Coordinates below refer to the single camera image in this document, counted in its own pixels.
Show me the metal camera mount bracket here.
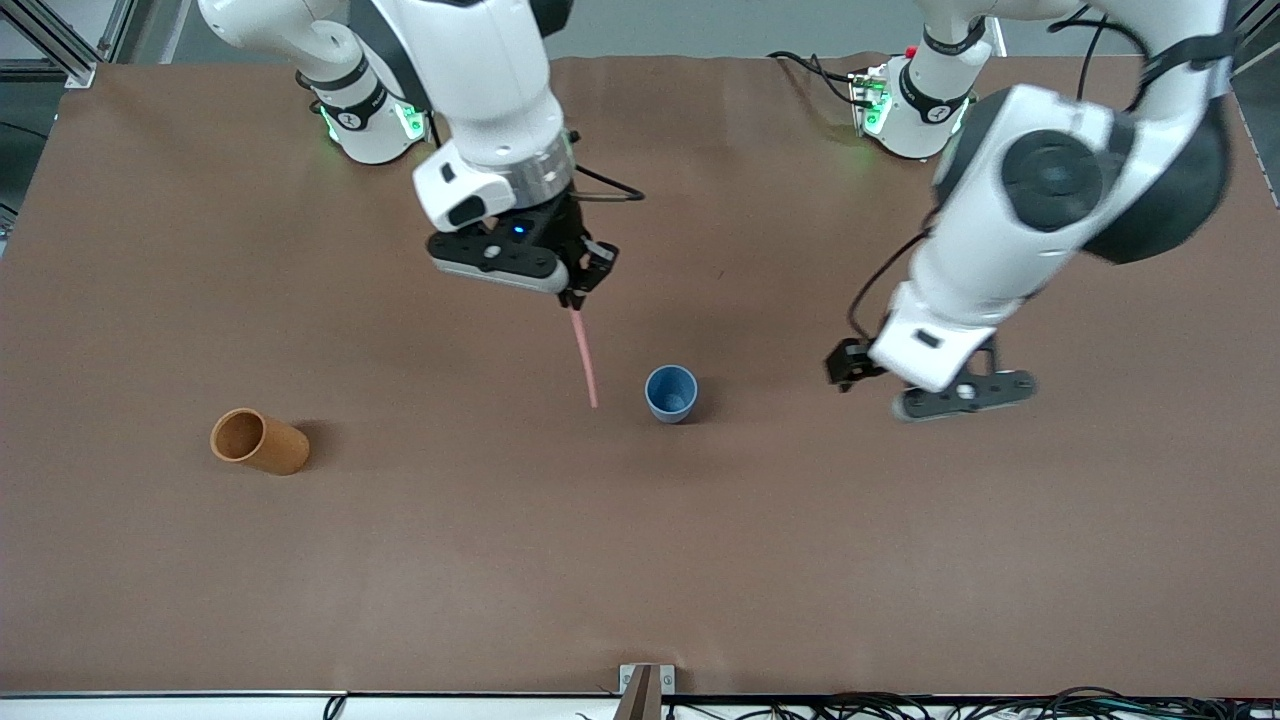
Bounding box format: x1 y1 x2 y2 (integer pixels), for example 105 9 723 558
613 663 677 720

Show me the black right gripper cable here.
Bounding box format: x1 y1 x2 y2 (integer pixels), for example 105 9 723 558
572 163 647 203

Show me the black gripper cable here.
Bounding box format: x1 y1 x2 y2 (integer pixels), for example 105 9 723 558
847 232 933 343
572 163 647 203

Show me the black left arm base cable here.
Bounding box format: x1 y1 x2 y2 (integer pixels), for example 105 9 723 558
767 50 881 109

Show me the brown table cover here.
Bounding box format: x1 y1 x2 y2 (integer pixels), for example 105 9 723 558
0 53 1280 699

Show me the aluminium frame profile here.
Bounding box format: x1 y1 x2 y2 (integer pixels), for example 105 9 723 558
0 0 136 89
1228 0 1280 71

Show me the brown wooden cup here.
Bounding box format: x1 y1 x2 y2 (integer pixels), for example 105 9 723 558
209 407 311 477

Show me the blue cup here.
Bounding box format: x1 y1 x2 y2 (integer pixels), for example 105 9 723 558
644 364 700 425

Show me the pink chopstick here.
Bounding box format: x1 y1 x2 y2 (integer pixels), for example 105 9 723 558
568 306 600 410

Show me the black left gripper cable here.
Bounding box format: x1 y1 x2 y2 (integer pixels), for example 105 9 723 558
847 232 933 343

